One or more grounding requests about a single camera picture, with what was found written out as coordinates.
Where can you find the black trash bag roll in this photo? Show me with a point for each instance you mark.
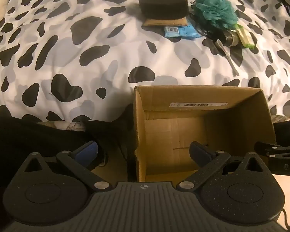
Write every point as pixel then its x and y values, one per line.
pixel 229 38

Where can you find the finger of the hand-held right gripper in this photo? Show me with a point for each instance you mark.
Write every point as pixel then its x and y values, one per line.
pixel 263 147

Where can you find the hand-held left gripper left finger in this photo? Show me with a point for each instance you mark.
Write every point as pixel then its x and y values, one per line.
pixel 88 151

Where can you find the patterned grey cloth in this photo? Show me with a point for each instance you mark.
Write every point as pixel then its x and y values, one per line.
pixel 62 125

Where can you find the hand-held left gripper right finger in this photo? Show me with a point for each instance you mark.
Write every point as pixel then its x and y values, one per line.
pixel 199 153

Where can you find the green packet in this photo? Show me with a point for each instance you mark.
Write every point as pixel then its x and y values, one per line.
pixel 245 37

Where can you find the black sponge block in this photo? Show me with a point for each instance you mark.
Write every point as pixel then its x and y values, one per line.
pixel 163 4

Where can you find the brown sponge pad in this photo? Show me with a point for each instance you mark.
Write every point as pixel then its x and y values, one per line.
pixel 165 22

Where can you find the dark cloth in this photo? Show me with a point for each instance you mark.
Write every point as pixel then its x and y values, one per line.
pixel 26 137

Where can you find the cow print blanket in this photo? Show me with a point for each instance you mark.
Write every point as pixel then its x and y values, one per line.
pixel 87 53

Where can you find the blue wet wipes packet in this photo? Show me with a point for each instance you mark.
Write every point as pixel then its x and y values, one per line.
pixel 181 32

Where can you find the teal mesh bath loofah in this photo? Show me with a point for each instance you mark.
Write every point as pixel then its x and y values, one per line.
pixel 215 7

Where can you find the brown cardboard box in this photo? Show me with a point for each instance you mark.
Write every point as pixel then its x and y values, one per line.
pixel 174 130

